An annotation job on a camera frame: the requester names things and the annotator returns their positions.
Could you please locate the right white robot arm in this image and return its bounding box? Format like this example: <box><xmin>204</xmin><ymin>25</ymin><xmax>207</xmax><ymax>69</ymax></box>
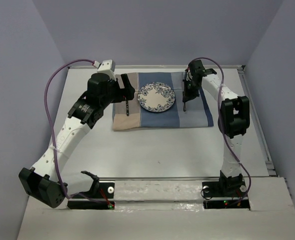
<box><xmin>182</xmin><ymin>57</ymin><xmax>251</xmax><ymax>201</ymax></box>

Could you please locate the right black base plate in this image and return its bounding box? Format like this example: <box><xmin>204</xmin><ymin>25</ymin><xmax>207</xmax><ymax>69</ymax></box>
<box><xmin>200</xmin><ymin>181</ymin><xmax>251</xmax><ymax>210</ymax></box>

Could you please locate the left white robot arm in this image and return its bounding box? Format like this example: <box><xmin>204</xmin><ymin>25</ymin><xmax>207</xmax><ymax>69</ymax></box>
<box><xmin>18</xmin><ymin>73</ymin><xmax>135</xmax><ymax>208</ymax></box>

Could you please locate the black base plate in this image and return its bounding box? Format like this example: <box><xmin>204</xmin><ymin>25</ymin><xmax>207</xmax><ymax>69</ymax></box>
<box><xmin>67</xmin><ymin>181</ymin><xmax>115</xmax><ymax>210</ymax></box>
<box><xmin>200</xmin><ymin>181</ymin><xmax>251</xmax><ymax>210</ymax></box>

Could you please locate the silver table knife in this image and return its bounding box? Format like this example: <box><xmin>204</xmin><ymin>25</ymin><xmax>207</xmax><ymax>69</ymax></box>
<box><xmin>183</xmin><ymin>101</ymin><xmax>187</xmax><ymax>112</ymax></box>

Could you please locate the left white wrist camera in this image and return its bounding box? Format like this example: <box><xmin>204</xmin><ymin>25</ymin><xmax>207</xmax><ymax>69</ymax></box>
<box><xmin>92</xmin><ymin>59</ymin><xmax>116</xmax><ymax>79</ymax></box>

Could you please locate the silver fork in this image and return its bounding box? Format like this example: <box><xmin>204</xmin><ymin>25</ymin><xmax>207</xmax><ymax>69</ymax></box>
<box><xmin>125</xmin><ymin>100</ymin><xmax>130</xmax><ymax>117</ymax></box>

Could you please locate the blue beige checked cloth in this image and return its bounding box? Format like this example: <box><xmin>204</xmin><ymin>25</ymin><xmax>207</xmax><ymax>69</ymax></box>
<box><xmin>112</xmin><ymin>72</ymin><xmax>214</xmax><ymax>131</ymax></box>

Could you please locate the blue floral ceramic plate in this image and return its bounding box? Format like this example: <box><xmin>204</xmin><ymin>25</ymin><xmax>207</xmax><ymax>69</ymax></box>
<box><xmin>137</xmin><ymin>82</ymin><xmax>176</xmax><ymax>113</ymax></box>

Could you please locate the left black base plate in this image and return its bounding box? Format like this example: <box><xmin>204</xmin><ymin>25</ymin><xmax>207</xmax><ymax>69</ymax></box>
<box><xmin>67</xmin><ymin>181</ymin><xmax>115</xmax><ymax>210</ymax></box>

